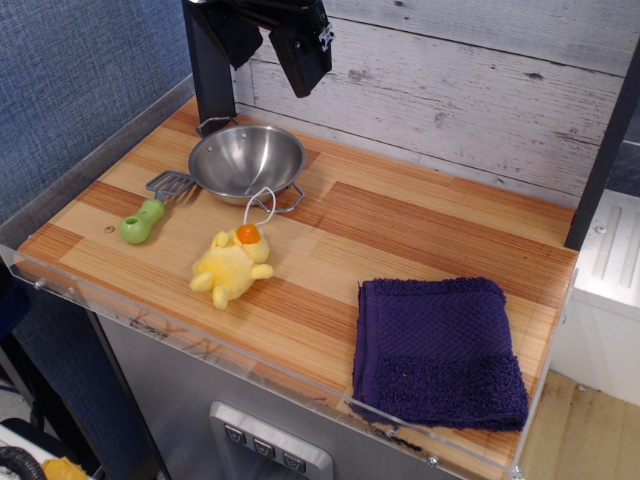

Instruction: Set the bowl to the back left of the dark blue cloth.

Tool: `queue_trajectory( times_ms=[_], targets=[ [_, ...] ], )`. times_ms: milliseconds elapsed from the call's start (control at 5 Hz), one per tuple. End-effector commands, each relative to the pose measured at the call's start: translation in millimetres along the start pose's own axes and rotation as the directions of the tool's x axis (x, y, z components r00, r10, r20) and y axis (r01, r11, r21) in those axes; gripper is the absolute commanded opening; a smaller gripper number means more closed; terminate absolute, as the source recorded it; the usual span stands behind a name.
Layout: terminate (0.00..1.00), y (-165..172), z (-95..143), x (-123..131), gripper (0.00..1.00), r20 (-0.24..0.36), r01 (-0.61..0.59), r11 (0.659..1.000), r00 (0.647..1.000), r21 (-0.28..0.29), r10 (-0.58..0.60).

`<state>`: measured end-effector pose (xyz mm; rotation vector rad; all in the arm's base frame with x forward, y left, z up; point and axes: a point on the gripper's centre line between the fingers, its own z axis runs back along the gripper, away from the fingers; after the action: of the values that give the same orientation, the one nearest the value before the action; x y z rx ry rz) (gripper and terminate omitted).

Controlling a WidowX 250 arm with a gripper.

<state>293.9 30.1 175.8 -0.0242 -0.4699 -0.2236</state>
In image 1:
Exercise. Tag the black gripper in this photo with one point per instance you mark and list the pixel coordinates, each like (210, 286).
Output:
(301, 40)

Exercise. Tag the stainless steel bowl with handles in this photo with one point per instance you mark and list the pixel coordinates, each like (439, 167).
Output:
(239, 163)

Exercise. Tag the dark blue folded cloth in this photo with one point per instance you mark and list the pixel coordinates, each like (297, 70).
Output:
(439, 354)

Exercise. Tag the yellow plush duck toy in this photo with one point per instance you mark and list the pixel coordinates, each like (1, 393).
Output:
(235, 260)

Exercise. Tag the clear acrylic front guard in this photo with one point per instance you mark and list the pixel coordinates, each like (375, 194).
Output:
(284, 373)

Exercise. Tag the silver dispenser button panel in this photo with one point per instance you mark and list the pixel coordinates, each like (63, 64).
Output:
(253, 449)

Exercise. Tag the white cabinet with metal top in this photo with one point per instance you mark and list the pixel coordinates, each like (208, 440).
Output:
(597, 343)

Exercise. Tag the yellow object bottom left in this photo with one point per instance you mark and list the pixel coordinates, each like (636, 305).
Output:
(63, 469)

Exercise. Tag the black left vertical post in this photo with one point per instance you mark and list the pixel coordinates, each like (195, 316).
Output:
(211, 73)

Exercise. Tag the black vertical post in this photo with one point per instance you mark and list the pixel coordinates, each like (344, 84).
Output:
(211, 73)
(614, 135)

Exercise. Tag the green handled grey spatula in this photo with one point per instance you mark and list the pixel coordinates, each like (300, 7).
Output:
(136, 228)

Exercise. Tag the black right vertical post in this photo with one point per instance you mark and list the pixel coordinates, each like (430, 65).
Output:
(614, 135)

